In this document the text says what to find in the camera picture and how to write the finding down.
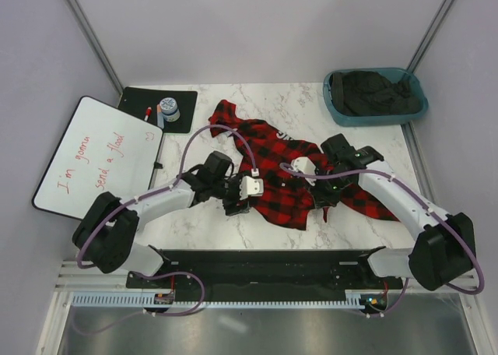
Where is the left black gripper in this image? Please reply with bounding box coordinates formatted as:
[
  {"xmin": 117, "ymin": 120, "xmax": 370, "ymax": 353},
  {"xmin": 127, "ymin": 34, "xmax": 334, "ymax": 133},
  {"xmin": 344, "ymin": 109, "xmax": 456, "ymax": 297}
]
[{"xmin": 212, "ymin": 170, "xmax": 251, "ymax": 216}]

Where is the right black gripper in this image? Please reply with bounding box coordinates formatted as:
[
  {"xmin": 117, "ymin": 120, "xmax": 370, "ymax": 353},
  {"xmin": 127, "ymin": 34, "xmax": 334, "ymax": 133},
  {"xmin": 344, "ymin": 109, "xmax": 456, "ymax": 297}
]
[{"xmin": 304, "ymin": 168, "xmax": 352, "ymax": 208}]

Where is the red black plaid shirt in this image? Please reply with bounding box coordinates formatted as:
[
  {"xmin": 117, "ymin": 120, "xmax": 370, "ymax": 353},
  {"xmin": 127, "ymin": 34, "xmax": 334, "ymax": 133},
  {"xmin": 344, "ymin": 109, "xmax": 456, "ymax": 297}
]
[{"xmin": 208, "ymin": 99, "xmax": 402, "ymax": 231}]

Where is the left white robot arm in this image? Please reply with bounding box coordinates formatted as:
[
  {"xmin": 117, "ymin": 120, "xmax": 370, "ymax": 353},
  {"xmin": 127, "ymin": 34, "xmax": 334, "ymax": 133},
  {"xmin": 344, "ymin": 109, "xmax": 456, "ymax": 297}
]
[{"xmin": 72, "ymin": 151, "xmax": 264, "ymax": 287}]

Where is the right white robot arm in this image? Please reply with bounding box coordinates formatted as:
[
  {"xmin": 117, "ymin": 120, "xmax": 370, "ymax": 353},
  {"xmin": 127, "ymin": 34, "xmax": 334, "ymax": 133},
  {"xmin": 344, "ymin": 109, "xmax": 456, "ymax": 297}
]
[{"xmin": 314, "ymin": 134, "xmax": 476, "ymax": 291}]

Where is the teal plastic bin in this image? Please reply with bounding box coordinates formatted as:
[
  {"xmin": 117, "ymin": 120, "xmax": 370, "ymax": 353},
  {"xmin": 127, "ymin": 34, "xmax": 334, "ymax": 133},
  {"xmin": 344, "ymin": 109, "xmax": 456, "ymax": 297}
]
[{"xmin": 323, "ymin": 67, "xmax": 429, "ymax": 127}]

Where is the blue orange eraser stick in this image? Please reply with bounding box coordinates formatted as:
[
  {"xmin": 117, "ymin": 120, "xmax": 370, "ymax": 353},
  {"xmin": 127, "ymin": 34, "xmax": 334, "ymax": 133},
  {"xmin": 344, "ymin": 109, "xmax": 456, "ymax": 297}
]
[{"xmin": 156, "ymin": 104, "xmax": 164, "ymax": 130}]

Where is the black clothing in bin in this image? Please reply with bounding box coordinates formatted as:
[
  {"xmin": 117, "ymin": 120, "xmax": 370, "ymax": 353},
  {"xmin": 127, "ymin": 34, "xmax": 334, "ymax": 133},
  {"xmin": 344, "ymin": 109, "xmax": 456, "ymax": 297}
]
[{"xmin": 329, "ymin": 71, "xmax": 423, "ymax": 117}]

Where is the white blue lidded jar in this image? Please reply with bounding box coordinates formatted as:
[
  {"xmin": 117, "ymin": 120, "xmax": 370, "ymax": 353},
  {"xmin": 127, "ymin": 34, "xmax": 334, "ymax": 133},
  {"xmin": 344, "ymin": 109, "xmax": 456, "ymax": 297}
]
[{"xmin": 159, "ymin": 97, "xmax": 181, "ymax": 122}]

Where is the red whiteboard marker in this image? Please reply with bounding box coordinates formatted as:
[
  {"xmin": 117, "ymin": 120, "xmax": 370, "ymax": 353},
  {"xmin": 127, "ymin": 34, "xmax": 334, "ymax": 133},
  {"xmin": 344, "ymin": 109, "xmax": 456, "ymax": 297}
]
[{"xmin": 144, "ymin": 107, "xmax": 152, "ymax": 121}]

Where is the black mat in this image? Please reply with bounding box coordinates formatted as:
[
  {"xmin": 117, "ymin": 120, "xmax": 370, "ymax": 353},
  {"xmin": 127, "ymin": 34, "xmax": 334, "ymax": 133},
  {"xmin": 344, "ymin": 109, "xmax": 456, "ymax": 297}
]
[{"xmin": 117, "ymin": 86, "xmax": 198, "ymax": 134}]

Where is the white dry erase board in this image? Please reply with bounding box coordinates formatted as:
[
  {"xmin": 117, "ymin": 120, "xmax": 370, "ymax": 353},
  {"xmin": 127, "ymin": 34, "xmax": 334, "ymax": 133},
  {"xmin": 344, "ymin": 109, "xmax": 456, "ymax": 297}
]
[{"xmin": 32, "ymin": 97, "xmax": 163, "ymax": 219}]

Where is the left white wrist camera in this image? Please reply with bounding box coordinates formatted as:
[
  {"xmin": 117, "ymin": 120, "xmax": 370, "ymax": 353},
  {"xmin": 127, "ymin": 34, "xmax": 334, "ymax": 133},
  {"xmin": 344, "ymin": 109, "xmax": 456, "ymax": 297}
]
[{"xmin": 240, "ymin": 168, "xmax": 264, "ymax": 200}]

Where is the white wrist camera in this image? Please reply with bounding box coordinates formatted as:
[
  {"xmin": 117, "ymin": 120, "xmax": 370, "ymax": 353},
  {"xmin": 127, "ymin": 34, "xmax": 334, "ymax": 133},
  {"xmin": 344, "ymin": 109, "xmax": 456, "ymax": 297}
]
[
  {"xmin": 240, "ymin": 168, "xmax": 264, "ymax": 200},
  {"xmin": 290, "ymin": 156, "xmax": 318, "ymax": 187}
]

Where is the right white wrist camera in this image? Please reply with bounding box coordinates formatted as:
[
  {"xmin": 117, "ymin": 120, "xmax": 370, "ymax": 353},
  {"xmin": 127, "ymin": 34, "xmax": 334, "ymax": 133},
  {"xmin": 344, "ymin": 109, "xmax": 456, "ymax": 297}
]
[{"xmin": 290, "ymin": 156, "xmax": 318, "ymax": 187}]

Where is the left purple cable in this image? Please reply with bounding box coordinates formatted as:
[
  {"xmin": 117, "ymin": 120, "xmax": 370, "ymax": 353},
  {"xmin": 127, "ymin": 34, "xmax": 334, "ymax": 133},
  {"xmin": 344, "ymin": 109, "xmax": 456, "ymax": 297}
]
[{"xmin": 75, "ymin": 124, "xmax": 260, "ymax": 335}]

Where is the purple cable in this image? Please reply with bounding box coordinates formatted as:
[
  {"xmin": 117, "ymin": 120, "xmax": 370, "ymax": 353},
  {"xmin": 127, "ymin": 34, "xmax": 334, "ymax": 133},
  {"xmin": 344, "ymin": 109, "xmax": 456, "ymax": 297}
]
[
  {"xmin": 75, "ymin": 124, "xmax": 260, "ymax": 335},
  {"xmin": 279, "ymin": 162, "xmax": 487, "ymax": 319}
]

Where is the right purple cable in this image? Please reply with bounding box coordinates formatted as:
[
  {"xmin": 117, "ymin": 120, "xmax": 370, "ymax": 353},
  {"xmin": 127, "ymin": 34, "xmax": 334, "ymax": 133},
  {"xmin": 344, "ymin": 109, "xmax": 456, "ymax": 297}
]
[{"xmin": 279, "ymin": 162, "xmax": 487, "ymax": 319}]

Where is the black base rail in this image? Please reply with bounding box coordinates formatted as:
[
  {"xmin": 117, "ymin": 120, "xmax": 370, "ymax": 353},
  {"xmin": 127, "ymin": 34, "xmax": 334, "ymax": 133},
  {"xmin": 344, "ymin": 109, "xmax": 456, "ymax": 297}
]
[{"xmin": 126, "ymin": 250, "xmax": 403, "ymax": 301}]

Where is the light blue cable duct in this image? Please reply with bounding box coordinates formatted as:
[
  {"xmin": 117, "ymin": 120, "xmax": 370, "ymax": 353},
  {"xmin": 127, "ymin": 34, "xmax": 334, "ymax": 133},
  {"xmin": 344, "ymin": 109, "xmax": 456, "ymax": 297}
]
[{"xmin": 71, "ymin": 290, "xmax": 366, "ymax": 310}]

